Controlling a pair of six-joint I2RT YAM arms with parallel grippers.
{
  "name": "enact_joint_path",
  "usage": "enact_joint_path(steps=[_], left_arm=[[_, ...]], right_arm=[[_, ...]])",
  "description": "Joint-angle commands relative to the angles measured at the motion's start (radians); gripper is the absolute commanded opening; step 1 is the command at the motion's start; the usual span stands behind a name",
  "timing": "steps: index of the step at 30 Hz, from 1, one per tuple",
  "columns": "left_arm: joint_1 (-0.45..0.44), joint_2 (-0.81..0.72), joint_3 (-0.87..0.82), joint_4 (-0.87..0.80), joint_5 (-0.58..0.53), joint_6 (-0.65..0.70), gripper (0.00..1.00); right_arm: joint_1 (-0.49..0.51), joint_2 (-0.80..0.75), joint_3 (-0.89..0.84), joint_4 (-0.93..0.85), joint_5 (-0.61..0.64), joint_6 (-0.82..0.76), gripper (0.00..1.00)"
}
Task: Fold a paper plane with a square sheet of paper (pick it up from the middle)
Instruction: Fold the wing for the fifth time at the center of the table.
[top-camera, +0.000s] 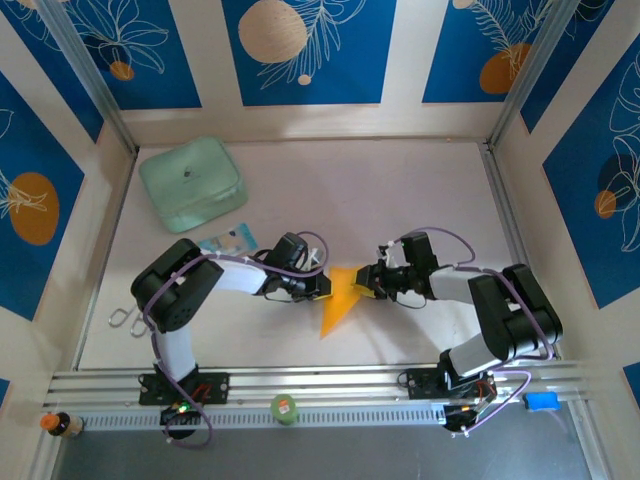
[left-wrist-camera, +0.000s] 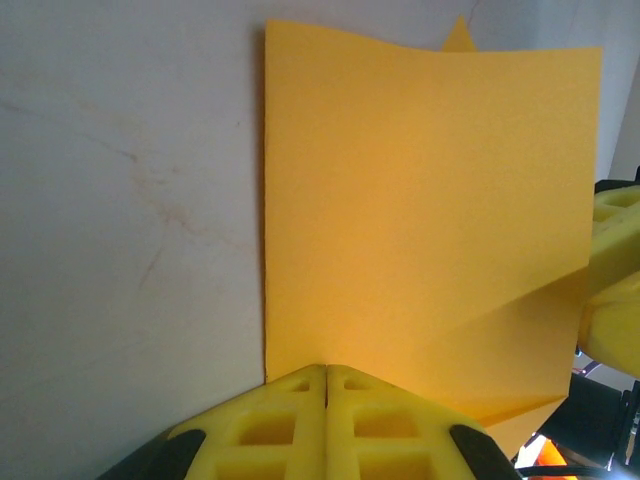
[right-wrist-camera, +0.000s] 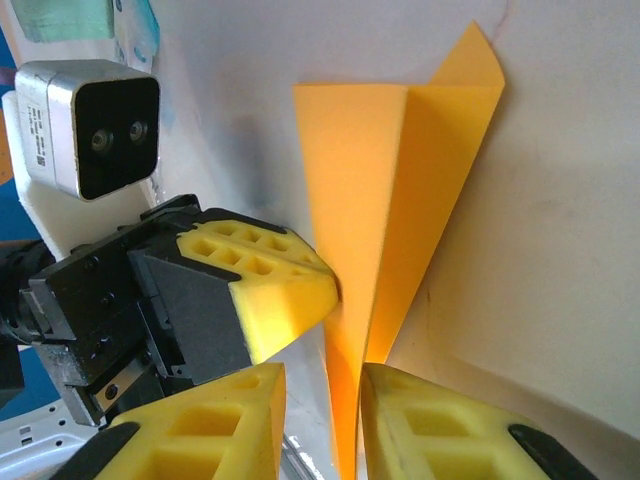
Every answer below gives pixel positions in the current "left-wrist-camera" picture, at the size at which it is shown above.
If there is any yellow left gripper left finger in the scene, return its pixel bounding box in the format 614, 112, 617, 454
169, 364, 328, 480

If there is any orange paper sheet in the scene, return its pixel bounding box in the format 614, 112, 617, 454
262, 14, 603, 459

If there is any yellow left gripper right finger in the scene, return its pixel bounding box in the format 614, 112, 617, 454
326, 364, 501, 480

